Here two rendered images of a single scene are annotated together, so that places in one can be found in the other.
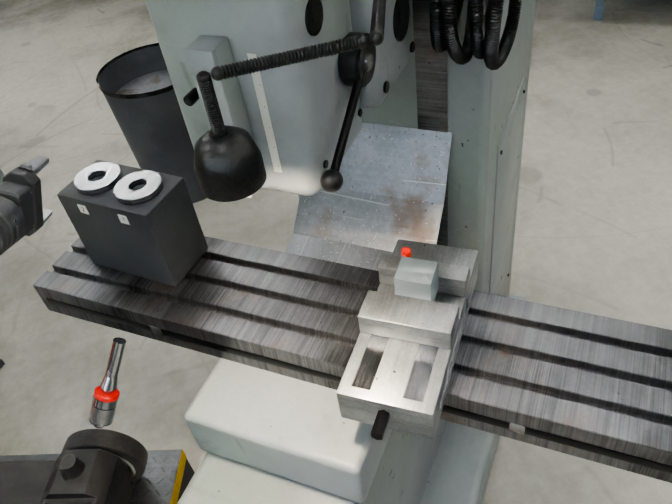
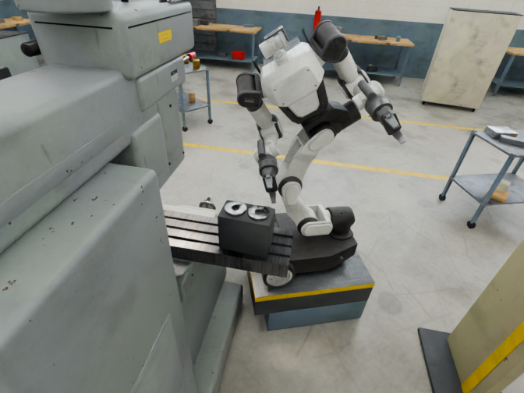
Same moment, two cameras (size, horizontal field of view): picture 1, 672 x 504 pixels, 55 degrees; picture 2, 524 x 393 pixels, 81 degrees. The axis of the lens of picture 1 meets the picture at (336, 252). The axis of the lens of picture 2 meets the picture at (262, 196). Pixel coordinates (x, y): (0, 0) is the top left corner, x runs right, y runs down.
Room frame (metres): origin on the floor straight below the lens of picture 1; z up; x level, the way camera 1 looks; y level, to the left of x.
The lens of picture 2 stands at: (1.98, 0.10, 1.98)
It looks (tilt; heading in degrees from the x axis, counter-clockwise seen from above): 36 degrees down; 160
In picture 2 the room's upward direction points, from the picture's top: 3 degrees clockwise
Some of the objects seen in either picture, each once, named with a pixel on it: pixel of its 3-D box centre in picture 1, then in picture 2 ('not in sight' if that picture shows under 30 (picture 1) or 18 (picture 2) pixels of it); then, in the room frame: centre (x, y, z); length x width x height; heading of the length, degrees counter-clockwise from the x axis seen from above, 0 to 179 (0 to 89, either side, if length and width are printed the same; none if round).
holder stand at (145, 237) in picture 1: (134, 220); (246, 227); (1.03, 0.39, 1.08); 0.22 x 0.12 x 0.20; 58
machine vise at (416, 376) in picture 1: (413, 320); not in sight; (0.69, -0.11, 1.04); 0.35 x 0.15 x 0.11; 154
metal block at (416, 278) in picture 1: (416, 283); not in sight; (0.71, -0.12, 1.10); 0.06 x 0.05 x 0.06; 64
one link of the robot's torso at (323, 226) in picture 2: not in sight; (313, 220); (0.65, 0.95, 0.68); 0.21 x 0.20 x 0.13; 82
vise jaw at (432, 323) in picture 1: (408, 318); not in sight; (0.66, -0.10, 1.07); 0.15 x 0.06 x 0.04; 64
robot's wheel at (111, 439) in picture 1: (104, 458); (278, 274); (0.87, 0.64, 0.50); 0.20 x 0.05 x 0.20; 82
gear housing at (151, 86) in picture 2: not in sight; (132, 76); (0.85, 0.03, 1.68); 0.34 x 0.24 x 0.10; 151
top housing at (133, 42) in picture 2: not in sight; (128, 31); (0.82, 0.05, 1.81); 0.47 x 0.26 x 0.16; 151
